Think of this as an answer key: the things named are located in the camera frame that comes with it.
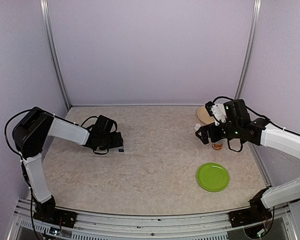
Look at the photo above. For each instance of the left aluminium frame post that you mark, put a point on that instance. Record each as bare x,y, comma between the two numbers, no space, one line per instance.
44,6

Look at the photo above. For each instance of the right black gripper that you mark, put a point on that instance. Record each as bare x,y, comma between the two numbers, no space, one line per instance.
204,129

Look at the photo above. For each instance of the orange pill bottle grey cap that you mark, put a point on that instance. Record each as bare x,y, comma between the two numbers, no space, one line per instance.
218,145

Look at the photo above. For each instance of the aluminium frame post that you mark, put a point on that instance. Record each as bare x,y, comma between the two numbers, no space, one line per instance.
249,48
44,6

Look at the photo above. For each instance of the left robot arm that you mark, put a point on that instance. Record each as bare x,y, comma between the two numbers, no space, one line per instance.
30,134

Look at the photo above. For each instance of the green plate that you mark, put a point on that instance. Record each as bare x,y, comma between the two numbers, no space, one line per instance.
213,177

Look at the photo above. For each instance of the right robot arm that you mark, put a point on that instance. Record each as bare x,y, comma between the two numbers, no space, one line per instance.
232,121

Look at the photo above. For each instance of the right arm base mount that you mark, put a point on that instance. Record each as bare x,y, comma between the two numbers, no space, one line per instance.
256,212

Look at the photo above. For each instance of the front aluminium rail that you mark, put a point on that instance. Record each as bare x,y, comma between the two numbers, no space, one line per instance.
92,225

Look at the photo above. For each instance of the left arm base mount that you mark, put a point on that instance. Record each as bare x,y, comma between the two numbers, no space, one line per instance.
55,216

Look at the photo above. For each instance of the right aluminium frame post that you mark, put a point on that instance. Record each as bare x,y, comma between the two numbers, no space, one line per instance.
249,48

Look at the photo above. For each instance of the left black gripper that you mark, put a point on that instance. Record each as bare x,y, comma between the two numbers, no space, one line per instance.
118,142

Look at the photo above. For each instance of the round wooden plate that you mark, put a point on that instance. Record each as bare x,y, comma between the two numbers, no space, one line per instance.
204,116

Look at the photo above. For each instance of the small white pill bottle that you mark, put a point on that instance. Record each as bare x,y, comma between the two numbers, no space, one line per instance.
197,126

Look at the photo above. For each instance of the clear plastic pill organizer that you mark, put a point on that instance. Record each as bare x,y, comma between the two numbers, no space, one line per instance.
128,148

